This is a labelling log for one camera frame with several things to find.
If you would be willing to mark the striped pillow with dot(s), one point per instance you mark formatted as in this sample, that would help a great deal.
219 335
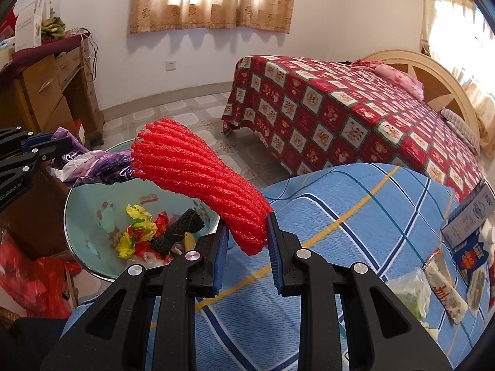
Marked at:
462 127

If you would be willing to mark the clear plastic bag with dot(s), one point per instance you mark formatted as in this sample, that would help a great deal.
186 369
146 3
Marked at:
412 293

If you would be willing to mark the teal basin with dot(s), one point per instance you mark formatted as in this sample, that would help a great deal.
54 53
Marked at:
89 216

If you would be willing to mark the red foam net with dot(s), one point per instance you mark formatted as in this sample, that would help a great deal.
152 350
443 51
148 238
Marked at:
201 174

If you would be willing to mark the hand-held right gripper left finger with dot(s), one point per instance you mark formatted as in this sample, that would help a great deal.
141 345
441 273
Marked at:
221 255

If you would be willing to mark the blue and red packet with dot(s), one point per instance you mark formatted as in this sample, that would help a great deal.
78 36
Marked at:
470 257

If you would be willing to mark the brown cardboard box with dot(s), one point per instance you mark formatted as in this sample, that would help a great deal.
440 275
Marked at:
38 212

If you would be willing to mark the wide beige patterned curtain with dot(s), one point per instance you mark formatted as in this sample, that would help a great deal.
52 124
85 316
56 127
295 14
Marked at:
212 4

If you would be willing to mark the red orange printed wrapper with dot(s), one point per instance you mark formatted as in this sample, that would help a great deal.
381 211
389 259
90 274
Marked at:
161 224

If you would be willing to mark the wooden cabinet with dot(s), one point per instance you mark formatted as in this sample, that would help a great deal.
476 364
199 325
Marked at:
46 85

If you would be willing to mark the long white packet red print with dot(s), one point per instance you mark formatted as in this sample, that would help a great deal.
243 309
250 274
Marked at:
444 293

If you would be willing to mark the white cardboard box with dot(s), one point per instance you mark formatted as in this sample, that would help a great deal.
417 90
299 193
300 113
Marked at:
27 27

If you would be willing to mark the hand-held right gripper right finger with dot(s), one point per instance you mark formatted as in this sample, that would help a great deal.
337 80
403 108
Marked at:
275 262

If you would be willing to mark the white and blue carton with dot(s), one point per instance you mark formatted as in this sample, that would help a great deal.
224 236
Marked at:
468 216

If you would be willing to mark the wall socket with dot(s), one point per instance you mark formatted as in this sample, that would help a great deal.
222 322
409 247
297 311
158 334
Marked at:
171 65

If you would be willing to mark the pink pillow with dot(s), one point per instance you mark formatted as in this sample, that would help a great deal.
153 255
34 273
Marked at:
398 75

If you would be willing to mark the blue plaid blanket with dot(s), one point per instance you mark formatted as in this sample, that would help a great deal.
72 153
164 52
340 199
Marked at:
348 220

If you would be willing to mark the black foam net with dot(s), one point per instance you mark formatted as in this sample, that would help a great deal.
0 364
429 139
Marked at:
176 232

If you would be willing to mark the maroon cloth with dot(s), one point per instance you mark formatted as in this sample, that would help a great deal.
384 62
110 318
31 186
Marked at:
38 48

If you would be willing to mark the purple plastic bag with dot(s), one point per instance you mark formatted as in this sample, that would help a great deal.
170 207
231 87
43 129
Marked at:
104 164

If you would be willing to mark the yellow wrapper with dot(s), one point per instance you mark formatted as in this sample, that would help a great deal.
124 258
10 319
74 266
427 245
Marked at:
135 216

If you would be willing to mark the small pale packet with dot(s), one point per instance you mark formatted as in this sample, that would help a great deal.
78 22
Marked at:
477 290

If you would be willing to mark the red plastic bag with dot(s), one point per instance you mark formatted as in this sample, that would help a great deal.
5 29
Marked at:
31 274

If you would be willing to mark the green yellow cloth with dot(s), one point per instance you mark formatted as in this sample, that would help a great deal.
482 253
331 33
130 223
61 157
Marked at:
52 29

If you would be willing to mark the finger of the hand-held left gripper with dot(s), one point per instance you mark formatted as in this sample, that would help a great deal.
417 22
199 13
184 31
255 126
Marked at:
54 148
36 141

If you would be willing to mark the bed with red printed bedspread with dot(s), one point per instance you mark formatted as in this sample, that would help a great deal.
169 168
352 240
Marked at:
348 116

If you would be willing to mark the narrow beige patterned curtain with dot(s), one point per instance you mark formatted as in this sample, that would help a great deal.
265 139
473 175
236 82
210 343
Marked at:
437 7

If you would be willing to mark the wooden headboard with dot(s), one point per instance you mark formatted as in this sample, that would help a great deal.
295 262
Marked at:
437 81

